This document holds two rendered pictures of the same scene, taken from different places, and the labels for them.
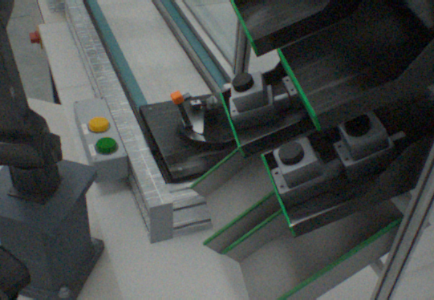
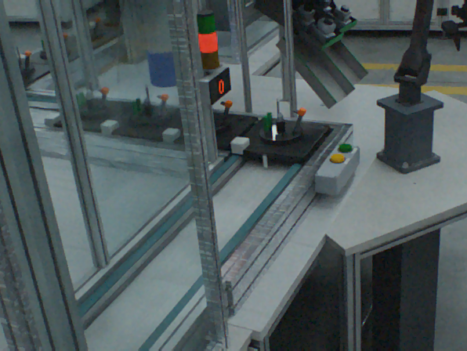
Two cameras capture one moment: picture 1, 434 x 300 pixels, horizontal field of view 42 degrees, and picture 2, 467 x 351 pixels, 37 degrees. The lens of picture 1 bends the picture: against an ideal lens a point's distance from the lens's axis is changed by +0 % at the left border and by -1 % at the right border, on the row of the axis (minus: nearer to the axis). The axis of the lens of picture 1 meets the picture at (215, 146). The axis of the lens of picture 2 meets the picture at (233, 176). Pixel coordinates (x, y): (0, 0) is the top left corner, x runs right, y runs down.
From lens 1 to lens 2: 2.74 m
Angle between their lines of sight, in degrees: 96
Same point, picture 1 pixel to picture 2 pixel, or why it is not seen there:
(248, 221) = (338, 74)
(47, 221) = not seen: hidden behind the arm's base
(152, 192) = (345, 128)
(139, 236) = not seen: hidden behind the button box
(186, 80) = (235, 188)
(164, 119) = (299, 146)
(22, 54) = not seen: outside the picture
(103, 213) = (363, 168)
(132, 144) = (330, 146)
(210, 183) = (327, 98)
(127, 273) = (374, 146)
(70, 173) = (389, 101)
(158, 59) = (229, 209)
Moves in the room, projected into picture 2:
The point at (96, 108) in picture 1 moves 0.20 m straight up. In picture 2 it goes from (327, 168) to (325, 104)
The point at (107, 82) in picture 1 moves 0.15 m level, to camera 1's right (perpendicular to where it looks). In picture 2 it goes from (300, 183) to (265, 167)
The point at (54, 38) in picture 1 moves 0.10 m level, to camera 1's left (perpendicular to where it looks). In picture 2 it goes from (266, 302) to (295, 322)
